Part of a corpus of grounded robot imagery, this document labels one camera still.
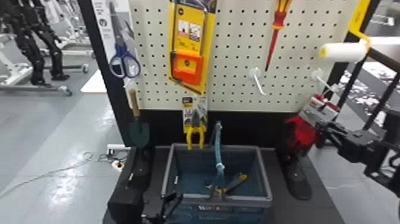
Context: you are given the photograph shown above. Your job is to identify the blue scissors on white card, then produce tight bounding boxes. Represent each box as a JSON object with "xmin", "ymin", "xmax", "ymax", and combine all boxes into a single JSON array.
[{"xmin": 92, "ymin": 0, "xmax": 142, "ymax": 80}]

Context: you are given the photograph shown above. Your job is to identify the white power strip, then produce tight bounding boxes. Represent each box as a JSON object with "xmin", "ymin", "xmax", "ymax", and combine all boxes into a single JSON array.
[{"xmin": 105, "ymin": 143, "xmax": 132, "ymax": 172}]

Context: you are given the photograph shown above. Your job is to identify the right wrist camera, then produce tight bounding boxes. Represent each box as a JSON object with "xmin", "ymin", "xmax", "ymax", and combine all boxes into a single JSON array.
[{"xmin": 383, "ymin": 109, "xmax": 400, "ymax": 147}]

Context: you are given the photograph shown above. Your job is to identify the yellow pliers on card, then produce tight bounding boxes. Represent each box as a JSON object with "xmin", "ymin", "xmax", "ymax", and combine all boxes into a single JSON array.
[{"xmin": 182, "ymin": 95, "xmax": 209, "ymax": 151}]

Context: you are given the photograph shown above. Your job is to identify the white paint roller yellow handle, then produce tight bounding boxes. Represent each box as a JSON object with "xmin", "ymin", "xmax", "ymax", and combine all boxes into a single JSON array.
[{"xmin": 318, "ymin": 0, "xmax": 373, "ymax": 64}]

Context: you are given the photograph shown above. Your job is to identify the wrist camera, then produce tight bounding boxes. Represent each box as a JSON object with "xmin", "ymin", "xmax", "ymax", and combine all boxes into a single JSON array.
[
  {"xmin": 107, "ymin": 185, "xmax": 145, "ymax": 224},
  {"xmin": 383, "ymin": 109, "xmax": 400, "ymax": 147}
]

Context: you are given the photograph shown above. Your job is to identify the orange tool on yellow card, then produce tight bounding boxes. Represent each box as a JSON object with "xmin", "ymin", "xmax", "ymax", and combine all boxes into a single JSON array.
[{"xmin": 167, "ymin": 0, "xmax": 217, "ymax": 96}]

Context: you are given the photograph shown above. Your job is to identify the blue basket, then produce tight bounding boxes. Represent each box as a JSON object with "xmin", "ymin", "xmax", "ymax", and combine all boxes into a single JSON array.
[{"xmin": 160, "ymin": 120, "xmax": 274, "ymax": 224}]

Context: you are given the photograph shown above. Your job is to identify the red screwdriver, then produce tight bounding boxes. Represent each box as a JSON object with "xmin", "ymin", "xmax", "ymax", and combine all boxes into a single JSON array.
[{"xmin": 264, "ymin": 0, "xmax": 293, "ymax": 72}]

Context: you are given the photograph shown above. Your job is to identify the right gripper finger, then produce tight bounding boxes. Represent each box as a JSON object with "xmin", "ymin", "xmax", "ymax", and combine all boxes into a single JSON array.
[
  {"xmin": 315, "ymin": 120, "xmax": 345, "ymax": 136},
  {"xmin": 313, "ymin": 132, "xmax": 340, "ymax": 150}
]

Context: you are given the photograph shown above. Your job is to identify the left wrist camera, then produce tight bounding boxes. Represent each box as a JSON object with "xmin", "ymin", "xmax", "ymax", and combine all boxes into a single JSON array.
[{"xmin": 107, "ymin": 185, "xmax": 145, "ymax": 224}]

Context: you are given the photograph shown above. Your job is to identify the green trowel wooden handle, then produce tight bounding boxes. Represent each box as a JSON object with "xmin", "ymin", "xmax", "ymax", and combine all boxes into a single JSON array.
[{"xmin": 126, "ymin": 88, "xmax": 151, "ymax": 149}]

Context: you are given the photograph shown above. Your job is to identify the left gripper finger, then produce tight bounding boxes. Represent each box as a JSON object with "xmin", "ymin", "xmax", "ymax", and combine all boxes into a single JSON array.
[
  {"xmin": 160, "ymin": 192, "xmax": 176, "ymax": 217},
  {"xmin": 165, "ymin": 193, "xmax": 185, "ymax": 222}
]

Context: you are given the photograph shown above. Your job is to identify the white pegboard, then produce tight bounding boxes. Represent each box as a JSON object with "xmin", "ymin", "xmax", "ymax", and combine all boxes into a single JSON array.
[{"xmin": 77, "ymin": 0, "xmax": 383, "ymax": 201}]

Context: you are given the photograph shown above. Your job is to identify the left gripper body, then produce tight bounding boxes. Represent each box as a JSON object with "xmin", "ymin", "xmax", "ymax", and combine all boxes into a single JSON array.
[{"xmin": 142, "ymin": 196, "xmax": 166, "ymax": 224}]

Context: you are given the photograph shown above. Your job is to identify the black yellow pliers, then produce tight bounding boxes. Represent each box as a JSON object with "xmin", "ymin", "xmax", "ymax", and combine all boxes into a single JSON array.
[{"xmin": 205, "ymin": 172, "xmax": 249, "ymax": 201}]

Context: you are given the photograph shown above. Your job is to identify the white cable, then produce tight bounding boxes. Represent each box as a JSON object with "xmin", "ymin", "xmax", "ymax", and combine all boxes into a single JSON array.
[{"xmin": 0, "ymin": 151, "xmax": 108, "ymax": 200}]

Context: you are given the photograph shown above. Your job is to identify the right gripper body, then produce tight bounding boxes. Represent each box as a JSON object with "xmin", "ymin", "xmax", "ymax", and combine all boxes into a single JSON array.
[{"xmin": 336, "ymin": 129, "xmax": 388, "ymax": 164}]

